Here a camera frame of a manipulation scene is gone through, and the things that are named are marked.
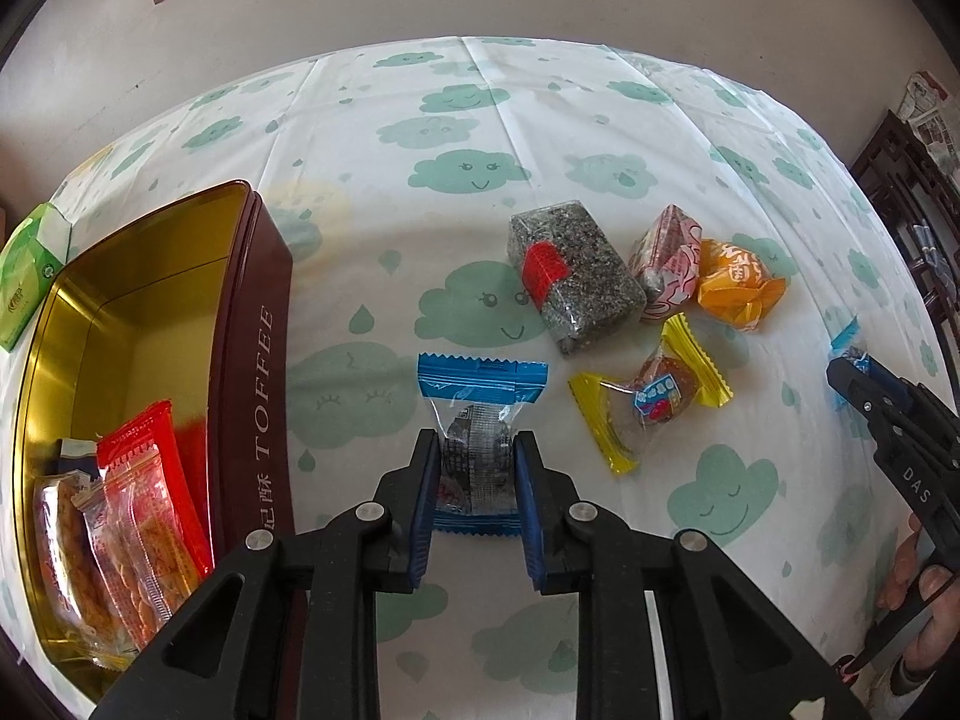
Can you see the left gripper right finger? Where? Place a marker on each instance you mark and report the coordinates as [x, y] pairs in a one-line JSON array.
[[668, 627]]

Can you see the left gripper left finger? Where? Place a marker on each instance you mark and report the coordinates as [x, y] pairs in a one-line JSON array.
[[285, 626]]

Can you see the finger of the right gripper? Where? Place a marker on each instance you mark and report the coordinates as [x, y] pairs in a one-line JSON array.
[[898, 390], [863, 383]]

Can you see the teal blue snack packet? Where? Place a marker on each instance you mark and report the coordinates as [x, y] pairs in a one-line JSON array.
[[849, 344]]

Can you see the orange snack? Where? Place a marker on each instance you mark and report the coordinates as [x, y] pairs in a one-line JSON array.
[[735, 286]]

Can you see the yellow-end candy wrapper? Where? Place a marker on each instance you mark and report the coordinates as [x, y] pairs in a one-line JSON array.
[[624, 415]]

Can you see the clear fried twist snack packet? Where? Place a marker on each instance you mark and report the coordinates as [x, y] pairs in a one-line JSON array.
[[137, 543]]

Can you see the brown fried snack packet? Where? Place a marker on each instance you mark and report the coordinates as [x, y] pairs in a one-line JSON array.
[[80, 585]]

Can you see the red snack packet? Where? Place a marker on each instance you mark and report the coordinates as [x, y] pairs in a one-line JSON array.
[[172, 465]]

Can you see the pink red snack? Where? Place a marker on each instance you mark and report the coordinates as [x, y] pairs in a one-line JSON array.
[[666, 263]]

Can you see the blue-end dark snack packet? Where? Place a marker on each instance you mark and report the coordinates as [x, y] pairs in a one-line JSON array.
[[475, 402]]

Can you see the grey sesame block packet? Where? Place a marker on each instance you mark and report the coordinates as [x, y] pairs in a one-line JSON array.
[[577, 281]]

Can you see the navy cracker packet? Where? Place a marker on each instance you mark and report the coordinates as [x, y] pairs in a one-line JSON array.
[[77, 455]]

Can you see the blue cloth on chair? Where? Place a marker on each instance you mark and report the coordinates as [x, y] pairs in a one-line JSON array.
[[931, 255]]

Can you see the dark wooden chair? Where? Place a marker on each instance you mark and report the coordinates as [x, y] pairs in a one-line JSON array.
[[905, 187]]

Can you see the stack of newspapers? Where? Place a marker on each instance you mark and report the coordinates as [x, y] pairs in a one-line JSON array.
[[931, 112]]

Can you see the red gold toffee tin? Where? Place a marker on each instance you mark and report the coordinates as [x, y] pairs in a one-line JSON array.
[[188, 305]]

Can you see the cloud-print white tablecloth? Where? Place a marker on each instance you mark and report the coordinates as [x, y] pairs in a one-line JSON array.
[[392, 173]]

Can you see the green tissue pack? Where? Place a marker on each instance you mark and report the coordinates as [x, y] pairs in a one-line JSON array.
[[31, 259]]

